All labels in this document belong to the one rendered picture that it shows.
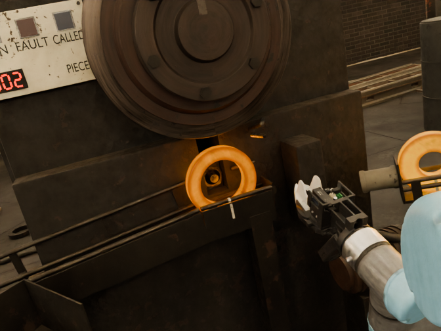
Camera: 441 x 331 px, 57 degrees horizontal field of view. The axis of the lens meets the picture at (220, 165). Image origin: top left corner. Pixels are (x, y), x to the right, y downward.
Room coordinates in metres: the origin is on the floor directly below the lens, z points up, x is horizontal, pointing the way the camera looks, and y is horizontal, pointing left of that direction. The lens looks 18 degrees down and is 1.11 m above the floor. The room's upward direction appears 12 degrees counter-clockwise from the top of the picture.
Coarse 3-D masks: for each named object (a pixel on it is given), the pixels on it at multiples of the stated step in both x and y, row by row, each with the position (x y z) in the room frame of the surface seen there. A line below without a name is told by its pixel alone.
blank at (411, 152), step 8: (416, 136) 0.93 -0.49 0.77; (424, 136) 0.91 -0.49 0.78; (432, 136) 0.90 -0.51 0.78; (440, 136) 0.90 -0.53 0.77; (408, 144) 0.92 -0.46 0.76; (416, 144) 0.92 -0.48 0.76; (424, 144) 0.91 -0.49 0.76; (432, 144) 0.90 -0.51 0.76; (440, 144) 0.90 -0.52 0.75; (400, 152) 0.94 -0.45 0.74; (408, 152) 0.92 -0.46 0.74; (416, 152) 0.92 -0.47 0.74; (424, 152) 0.91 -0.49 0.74; (440, 152) 0.90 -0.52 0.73; (400, 160) 0.93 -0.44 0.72; (408, 160) 0.92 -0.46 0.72; (416, 160) 0.92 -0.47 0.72; (400, 168) 0.93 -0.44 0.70; (408, 168) 0.92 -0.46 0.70; (416, 168) 0.92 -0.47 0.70; (408, 176) 0.92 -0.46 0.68; (416, 176) 0.92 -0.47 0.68; (424, 176) 0.91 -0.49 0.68; (408, 184) 0.92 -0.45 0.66
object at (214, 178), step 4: (208, 172) 1.05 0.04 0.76; (212, 172) 1.05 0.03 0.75; (216, 172) 1.05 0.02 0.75; (208, 176) 1.04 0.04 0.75; (212, 176) 1.04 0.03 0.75; (216, 176) 1.04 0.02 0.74; (208, 180) 1.04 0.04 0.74; (212, 180) 1.04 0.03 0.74; (216, 180) 1.04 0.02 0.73; (212, 184) 1.05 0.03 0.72
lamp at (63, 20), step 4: (60, 12) 0.99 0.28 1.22; (64, 12) 0.99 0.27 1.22; (68, 12) 0.99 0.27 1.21; (56, 16) 0.99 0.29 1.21; (60, 16) 0.99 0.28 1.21; (64, 16) 0.99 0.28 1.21; (68, 16) 0.99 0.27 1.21; (56, 20) 0.98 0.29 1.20; (60, 20) 0.99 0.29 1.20; (64, 20) 0.99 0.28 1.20; (68, 20) 0.99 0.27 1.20; (72, 20) 0.99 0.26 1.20; (56, 24) 0.98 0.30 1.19; (60, 24) 0.99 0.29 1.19; (64, 24) 0.99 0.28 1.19; (68, 24) 0.99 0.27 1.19; (72, 24) 0.99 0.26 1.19; (60, 28) 0.99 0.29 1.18; (64, 28) 0.99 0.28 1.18
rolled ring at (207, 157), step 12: (204, 156) 0.95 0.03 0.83; (216, 156) 0.95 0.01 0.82; (228, 156) 0.96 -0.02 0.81; (240, 156) 0.97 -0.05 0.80; (192, 168) 0.94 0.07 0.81; (204, 168) 0.94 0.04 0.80; (240, 168) 0.98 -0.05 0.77; (252, 168) 0.98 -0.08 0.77; (192, 180) 0.94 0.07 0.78; (252, 180) 0.98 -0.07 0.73; (192, 192) 0.93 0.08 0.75; (240, 192) 0.97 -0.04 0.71; (204, 204) 0.94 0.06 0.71
